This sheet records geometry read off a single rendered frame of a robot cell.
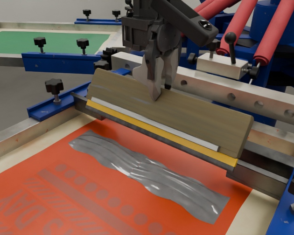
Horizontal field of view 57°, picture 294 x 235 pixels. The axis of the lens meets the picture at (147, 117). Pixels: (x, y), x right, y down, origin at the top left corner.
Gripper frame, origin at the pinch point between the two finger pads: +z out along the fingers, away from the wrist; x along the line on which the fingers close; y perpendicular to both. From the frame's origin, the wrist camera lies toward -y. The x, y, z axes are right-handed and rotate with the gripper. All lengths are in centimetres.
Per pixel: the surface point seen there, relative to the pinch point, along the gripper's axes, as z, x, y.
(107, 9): 74, -369, 381
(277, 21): -5, -54, -6
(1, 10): 47, -160, 380
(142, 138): 13.8, -0.2, 5.6
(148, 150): 13.8, 2.8, 1.8
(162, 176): 13.0, 8.0, -5.6
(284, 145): 11.7, -13.9, -22.0
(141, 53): 16, -55, 49
